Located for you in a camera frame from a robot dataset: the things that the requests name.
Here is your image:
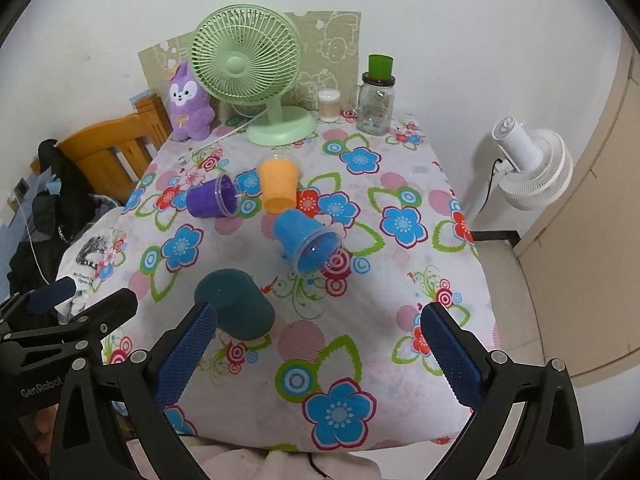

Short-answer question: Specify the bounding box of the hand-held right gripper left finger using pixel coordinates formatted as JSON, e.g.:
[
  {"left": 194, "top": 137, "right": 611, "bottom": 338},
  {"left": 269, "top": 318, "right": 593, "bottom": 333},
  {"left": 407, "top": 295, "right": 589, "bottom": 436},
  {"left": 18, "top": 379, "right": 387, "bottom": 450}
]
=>
[{"left": 50, "top": 301, "right": 221, "bottom": 480}]

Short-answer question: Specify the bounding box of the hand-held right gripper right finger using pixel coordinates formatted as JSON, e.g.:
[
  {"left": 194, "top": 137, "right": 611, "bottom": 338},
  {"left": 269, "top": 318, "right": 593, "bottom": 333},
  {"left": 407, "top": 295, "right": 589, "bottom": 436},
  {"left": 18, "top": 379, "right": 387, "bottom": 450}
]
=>
[{"left": 420, "top": 301, "right": 587, "bottom": 480}]

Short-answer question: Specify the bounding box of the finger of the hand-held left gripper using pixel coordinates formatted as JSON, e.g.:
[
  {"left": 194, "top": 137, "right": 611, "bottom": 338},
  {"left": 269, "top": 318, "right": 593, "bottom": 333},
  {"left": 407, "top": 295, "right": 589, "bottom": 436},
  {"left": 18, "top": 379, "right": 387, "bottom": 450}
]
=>
[
  {"left": 0, "top": 277, "right": 77, "bottom": 328},
  {"left": 0, "top": 288, "right": 139, "bottom": 363}
]

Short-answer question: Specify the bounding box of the teal plastic cup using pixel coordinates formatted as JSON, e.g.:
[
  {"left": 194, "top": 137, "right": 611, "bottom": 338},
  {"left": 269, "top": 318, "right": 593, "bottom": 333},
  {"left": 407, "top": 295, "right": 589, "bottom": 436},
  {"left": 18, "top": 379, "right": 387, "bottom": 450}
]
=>
[{"left": 194, "top": 269, "right": 277, "bottom": 342}]

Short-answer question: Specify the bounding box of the purple plastic cup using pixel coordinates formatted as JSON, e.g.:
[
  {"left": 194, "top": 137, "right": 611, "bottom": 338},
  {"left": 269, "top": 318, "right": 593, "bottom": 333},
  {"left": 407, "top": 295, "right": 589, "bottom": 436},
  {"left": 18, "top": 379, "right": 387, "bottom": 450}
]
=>
[{"left": 186, "top": 174, "right": 242, "bottom": 219}]

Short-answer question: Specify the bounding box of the blue plastic cup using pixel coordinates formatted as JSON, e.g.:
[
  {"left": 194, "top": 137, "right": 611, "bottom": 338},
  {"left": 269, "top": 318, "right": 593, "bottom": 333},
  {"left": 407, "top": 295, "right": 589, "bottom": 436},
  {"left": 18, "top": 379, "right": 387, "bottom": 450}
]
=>
[{"left": 273, "top": 210, "right": 345, "bottom": 275}]

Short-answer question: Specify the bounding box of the orange plastic cup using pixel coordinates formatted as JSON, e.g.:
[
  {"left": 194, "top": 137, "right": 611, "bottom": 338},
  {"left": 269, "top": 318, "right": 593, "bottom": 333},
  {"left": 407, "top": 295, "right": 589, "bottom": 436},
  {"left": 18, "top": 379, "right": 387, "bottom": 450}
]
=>
[{"left": 256, "top": 156, "right": 302, "bottom": 214}]

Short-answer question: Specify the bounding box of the small green cup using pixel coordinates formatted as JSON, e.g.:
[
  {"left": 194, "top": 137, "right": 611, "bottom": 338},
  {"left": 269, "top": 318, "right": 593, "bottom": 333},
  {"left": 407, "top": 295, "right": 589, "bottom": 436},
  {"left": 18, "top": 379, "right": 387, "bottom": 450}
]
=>
[{"left": 368, "top": 54, "right": 394, "bottom": 78}]

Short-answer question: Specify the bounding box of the person's left hand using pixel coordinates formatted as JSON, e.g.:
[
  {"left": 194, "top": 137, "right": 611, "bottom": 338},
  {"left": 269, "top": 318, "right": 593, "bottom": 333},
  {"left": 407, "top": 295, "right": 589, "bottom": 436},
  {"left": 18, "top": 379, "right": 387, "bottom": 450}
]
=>
[{"left": 29, "top": 406, "right": 57, "bottom": 442}]

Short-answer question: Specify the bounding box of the white printed cloth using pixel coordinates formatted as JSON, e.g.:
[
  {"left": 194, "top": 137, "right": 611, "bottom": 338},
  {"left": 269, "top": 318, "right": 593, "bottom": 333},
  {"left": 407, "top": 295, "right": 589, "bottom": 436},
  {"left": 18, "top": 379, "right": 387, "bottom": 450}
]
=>
[{"left": 56, "top": 227, "right": 126, "bottom": 321}]

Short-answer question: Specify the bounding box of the dark clothing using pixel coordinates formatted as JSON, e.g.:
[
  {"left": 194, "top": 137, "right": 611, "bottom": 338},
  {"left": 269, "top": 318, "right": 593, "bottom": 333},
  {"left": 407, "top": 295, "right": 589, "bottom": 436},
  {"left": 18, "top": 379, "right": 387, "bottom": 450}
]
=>
[{"left": 7, "top": 139, "right": 123, "bottom": 301}]

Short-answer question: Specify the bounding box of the floral tablecloth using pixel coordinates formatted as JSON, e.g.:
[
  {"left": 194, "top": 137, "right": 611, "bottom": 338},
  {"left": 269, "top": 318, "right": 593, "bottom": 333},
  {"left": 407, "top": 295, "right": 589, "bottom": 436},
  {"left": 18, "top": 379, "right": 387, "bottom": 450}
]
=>
[{"left": 102, "top": 115, "right": 501, "bottom": 453}]

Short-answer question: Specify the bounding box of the wooden chair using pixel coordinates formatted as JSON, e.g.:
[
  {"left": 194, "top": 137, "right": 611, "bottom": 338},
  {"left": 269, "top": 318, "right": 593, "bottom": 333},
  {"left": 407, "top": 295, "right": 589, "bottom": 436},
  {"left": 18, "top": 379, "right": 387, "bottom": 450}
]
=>
[{"left": 57, "top": 92, "right": 173, "bottom": 206}]

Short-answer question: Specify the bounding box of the beige cabinet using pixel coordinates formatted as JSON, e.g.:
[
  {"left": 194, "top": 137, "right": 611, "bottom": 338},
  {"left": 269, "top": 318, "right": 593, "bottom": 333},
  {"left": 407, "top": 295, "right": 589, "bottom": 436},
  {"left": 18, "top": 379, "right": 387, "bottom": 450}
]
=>
[{"left": 517, "top": 25, "right": 640, "bottom": 381}]

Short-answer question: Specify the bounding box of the purple plush toy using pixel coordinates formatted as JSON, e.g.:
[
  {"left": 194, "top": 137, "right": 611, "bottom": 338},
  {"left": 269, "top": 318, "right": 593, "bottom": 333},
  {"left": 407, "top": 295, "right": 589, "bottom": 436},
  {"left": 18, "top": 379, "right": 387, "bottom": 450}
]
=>
[{"left": 167, "top": 61, "right": 215, "bottom": 142}]

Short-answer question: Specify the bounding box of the white standing fan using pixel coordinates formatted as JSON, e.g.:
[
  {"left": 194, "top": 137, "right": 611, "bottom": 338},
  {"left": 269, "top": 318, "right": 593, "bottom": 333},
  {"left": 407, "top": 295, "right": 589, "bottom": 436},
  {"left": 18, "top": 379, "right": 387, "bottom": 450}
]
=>
[{"left": 470, "top": 116, "right": 574, "bottom": 231}]

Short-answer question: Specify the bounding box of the glass jar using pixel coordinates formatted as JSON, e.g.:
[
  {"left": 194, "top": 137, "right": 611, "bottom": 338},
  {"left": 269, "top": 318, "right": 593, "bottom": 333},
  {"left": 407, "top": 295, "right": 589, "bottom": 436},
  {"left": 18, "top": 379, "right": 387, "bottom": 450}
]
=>
[{"left": 357, "top": 72, "right": 397, "bottom": 136}]

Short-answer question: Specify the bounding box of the green desk fan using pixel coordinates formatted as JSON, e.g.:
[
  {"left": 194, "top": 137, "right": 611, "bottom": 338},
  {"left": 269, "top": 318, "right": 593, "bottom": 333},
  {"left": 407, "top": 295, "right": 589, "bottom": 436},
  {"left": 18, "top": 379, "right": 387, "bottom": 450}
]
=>
[{"left": 191, "top": 4, "right": 318, "bottom": 147}]

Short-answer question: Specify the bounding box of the cotton swab container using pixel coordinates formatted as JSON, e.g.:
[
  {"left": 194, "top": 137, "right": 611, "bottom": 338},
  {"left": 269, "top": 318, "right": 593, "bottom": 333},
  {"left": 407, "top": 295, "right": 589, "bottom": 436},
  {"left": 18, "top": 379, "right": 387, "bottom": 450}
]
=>
[{"left": 317, "top": 89, "right": 341, "bottom": 123}]

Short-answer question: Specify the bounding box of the thin white cable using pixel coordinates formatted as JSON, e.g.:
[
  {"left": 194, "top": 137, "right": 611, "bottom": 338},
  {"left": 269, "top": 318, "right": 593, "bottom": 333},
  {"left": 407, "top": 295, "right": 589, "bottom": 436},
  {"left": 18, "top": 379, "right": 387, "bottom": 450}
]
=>
[{"left": 10, "top": 195, "right": 51, "bottom": 286}]

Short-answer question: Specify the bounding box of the black fan cable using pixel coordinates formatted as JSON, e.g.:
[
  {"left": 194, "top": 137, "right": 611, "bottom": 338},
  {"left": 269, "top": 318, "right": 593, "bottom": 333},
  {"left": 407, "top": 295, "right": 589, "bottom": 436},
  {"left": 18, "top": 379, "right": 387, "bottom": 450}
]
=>
[{"left": 486, "top": 157, "right": 506, "bottom": 211}]

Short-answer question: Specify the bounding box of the white desk fan cable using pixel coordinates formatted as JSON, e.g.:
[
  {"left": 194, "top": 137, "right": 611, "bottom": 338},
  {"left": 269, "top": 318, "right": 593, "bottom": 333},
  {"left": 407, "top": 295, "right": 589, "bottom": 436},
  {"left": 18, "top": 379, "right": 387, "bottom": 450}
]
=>
[{"left": 212, "top": 117, "right": 261, "bottom": 142}]

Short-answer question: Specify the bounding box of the beige cartoon wall paper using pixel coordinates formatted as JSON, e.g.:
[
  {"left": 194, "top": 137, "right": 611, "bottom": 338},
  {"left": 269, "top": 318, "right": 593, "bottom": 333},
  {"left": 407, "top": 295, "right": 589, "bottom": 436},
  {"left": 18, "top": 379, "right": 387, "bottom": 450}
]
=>
[{"left": 138, "top": 10, "right": 362, "bottom": 116}]

